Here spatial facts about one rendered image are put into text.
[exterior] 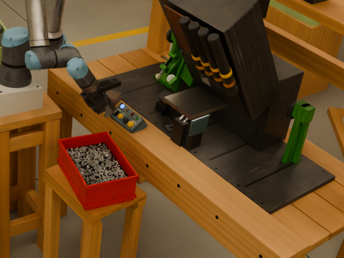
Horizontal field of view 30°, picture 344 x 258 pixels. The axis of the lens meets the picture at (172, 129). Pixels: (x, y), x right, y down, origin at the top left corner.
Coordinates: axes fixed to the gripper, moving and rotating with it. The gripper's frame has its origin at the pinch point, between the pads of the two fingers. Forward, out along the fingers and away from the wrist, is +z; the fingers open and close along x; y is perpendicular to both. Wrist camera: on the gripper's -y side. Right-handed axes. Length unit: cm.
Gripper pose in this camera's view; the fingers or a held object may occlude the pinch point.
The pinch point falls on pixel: (114, 110)
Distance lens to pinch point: 275.1
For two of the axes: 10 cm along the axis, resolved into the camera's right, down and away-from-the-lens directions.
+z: 3.2, 5.2, 7.9
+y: -6.9, 7.0, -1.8
